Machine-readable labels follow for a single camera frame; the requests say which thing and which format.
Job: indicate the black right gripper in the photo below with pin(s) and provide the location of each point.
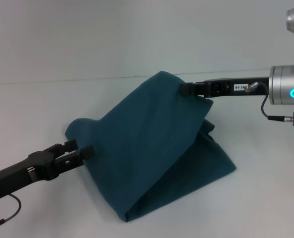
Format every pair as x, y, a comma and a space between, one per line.
243, 86

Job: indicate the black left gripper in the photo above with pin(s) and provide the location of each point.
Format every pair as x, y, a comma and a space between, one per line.
18, 171

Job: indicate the teal blue shirt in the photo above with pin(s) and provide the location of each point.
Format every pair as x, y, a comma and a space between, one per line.
142, 141

